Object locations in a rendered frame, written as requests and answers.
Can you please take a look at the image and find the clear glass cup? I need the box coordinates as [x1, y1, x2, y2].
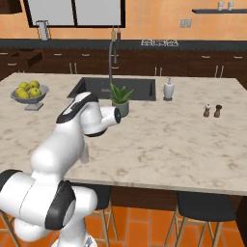
[79, 144, 91, 165]

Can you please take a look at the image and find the open dark wooden drawer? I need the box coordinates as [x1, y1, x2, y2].
[9, 49, 44, 69]

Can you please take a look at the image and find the green potted plant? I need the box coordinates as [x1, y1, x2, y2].
[109, 82, 135, 118]

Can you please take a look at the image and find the dark sink basin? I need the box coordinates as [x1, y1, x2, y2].
[67, 76, 157, 102]

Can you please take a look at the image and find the white soap dispenser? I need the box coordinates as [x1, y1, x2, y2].
[162, 77, 176, 102]

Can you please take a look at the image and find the grey tall tap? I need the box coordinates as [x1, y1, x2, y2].
[108, 39, 119, 95]

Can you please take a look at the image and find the black seat wooden stool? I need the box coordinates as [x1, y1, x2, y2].
[84, 184, 119, 247]
[0, 210, 17, 247]
[163, 191, 237, 247]

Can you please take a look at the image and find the dark wooden island base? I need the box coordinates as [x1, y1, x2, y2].
[110, 185, 243, 212]

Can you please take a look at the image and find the dark wooden cupboard run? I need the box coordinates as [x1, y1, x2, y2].
[0, 47, 247, 81]

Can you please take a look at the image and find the white-topped salt shaker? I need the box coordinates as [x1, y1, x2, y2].
[203, 103, 212, 119]

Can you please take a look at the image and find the hob with white grates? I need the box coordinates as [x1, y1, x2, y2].
[140, 39, 178, 46]

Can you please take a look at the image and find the yellow-green apple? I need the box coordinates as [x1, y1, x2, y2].
[15, 88, 31, 100]
[17, 81, 31, 92]
[28, 87, 42, 98]
[28, 80, 41, 90]

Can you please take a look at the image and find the grey fruit bowl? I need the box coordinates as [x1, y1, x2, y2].
[10, 84, 50, 112]

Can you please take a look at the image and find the dark-topped pepper shaker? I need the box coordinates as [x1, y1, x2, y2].
[213, 104, 223, 119]

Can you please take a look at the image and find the black-framed window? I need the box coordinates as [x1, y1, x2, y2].
[22, 0, 126, 29]

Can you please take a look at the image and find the grey jug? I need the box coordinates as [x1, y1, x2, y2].
[35, 19, 51, 41]

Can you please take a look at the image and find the grey wall socket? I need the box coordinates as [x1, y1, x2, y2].
[179, 18, 193, 29]

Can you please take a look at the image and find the dark wall shelf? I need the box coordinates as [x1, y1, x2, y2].
[191, 8, 247, 14]

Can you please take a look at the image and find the dark wooden wall cabinet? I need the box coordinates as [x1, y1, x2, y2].
[0, 0, 23, 14]

